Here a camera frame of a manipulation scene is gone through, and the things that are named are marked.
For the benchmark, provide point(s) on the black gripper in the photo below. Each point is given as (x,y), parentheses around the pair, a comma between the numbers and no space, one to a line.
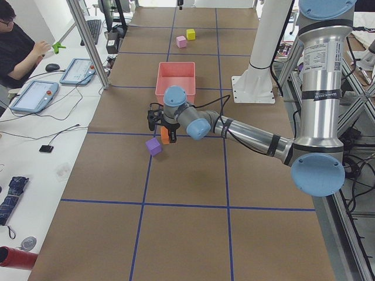
(170,127)

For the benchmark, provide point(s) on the orange foam block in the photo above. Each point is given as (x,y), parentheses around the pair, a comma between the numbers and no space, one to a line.
(164,135)

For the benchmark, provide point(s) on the purple foam block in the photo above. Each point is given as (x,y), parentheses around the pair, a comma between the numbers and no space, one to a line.
(154,147)

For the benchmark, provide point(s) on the pink foam block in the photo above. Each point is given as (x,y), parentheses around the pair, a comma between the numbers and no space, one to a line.
(181,42)

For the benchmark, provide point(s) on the yellow foam block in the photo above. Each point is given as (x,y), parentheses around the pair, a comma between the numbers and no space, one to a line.
(190,34)

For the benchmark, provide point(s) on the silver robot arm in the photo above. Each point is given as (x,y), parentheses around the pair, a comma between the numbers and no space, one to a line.
(315,155)

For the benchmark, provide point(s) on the pink plastic bin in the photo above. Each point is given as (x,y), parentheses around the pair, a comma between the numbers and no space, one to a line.
(182,74)

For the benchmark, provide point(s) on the black box with label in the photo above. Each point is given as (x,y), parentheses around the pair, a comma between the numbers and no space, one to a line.
(112,43)

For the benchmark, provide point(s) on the far teach pendant tablet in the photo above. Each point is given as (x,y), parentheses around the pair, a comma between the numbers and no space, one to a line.
(79,72)

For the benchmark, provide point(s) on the teach pendant tablet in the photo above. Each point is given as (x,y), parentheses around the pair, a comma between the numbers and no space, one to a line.
(35,97)
(79,72)

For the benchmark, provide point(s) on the small black square device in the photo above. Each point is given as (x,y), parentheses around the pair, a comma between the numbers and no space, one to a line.
(46,149)

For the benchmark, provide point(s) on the black keyboard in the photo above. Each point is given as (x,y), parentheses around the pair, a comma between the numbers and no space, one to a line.
(94,26)

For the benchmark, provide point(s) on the black computer mouse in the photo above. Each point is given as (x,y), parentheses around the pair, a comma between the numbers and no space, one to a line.
(52,67)

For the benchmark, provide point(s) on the near teach pendant tablet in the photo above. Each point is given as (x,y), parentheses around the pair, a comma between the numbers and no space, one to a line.
(35,97)

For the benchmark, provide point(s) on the folded blue umbrella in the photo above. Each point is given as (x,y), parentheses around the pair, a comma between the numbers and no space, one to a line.
(15,190)

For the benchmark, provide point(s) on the person in black shirt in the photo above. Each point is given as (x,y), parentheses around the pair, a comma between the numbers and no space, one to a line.
(19,53)

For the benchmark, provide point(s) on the red cylinder bottle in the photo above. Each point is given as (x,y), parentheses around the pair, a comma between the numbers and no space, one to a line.
(17,259)

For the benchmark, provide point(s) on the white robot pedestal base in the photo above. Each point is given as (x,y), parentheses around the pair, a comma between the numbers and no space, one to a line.
(254,86)

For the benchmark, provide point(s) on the aluminium frame post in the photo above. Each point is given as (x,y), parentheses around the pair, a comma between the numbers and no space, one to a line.
(86,36)

